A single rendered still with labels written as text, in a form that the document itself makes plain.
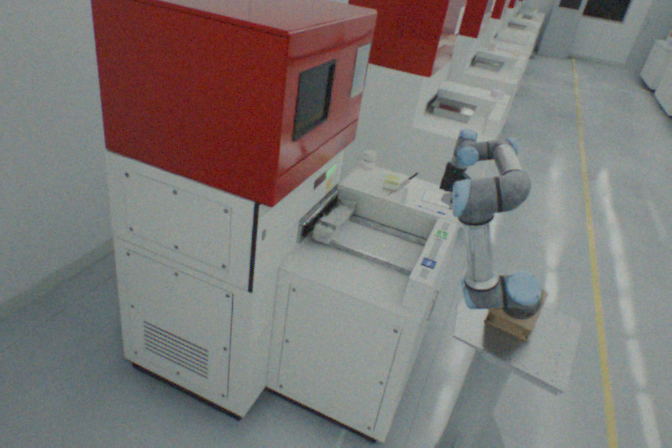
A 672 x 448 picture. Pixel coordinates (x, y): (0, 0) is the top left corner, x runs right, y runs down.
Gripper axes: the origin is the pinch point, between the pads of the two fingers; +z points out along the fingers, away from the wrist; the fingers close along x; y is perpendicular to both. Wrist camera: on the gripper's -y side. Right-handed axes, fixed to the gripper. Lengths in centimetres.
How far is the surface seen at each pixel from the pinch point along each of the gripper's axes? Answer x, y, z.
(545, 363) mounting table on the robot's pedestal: 41, -50, 29
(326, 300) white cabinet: 46, 35, 36
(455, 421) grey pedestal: 31, -30, 87
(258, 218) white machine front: 66, 59, -6
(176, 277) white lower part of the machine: 66, 95, 37
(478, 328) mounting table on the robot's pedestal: 36, -25, 29
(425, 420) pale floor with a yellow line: 17, -19, 111
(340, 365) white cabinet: 46, 23, 68
